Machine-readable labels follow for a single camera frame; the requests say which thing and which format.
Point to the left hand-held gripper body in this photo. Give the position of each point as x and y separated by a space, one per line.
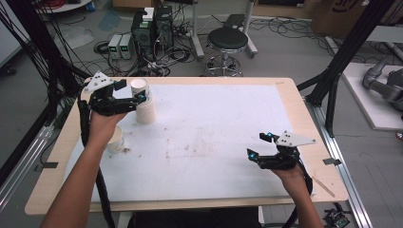
107 103

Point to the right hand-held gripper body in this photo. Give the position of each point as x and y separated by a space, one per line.
282 158

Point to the printed white paper cup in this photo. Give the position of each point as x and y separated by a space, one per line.
117 142
139 85

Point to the stack of white paper cups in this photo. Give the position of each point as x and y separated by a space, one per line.
146 114

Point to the person's right hand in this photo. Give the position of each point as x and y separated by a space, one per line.
290 179

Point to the person's left hand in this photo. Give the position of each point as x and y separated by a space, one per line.
103 128

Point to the grey power supply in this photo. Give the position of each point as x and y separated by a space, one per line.
114 46
126 46

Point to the black tape strip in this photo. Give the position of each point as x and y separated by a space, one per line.
332 161
47 165

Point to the thin wooden stick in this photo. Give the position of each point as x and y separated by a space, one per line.
323 187

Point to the white table mat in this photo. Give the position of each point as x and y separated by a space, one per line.
202 142

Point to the black computer tower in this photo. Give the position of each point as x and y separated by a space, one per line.
142 34
164 30

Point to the white table leg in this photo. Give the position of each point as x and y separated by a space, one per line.
259 215

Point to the small white box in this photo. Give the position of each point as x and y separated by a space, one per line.
148 14

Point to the white stand leg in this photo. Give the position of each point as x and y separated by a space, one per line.
250 41
197 41

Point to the green circuit board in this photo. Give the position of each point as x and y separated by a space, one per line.
336 219

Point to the blue tape roll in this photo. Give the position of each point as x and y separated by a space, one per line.
91 6

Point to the person's dark clothing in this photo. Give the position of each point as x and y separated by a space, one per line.
193 220

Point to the white round table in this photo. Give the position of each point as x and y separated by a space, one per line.
66 5

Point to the white platform board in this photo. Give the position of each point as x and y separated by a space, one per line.
367 107

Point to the black round stool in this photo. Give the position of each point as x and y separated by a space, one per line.
227 38

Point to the white panel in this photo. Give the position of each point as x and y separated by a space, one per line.
8 38

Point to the black flat pedal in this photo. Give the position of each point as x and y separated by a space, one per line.
234 20

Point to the brown cardboard box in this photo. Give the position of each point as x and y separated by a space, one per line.
335 19

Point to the grey table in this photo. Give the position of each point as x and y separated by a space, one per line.
388 34

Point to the aluminium rail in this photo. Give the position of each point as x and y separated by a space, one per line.
345 186
25 161

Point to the black metal frame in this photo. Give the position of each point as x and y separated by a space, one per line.
348 47
34 41

